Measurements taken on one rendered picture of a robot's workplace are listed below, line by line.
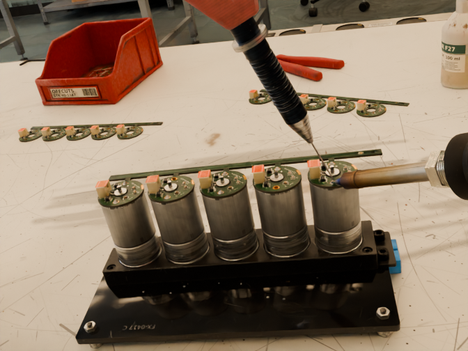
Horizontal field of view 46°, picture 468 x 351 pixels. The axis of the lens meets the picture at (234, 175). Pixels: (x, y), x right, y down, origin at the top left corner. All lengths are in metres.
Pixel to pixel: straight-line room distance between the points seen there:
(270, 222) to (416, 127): 0.20
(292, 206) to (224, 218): 0.04
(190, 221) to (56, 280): 0.11
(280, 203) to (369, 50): 0.38
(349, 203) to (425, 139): 0.17
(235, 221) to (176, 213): 0.03
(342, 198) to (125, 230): 0.11
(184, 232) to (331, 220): 0.08
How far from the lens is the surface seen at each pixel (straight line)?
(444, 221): 0.35
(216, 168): 0.30
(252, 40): 0.22
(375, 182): 0.24
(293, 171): 0.28
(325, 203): 0.27
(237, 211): 0.28
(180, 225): 0.29
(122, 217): 0.29
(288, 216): 0.28
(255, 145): 0.45
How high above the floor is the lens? 0.95
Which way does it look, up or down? 30 degrees down
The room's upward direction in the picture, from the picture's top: 11 degrees counter-clockwise
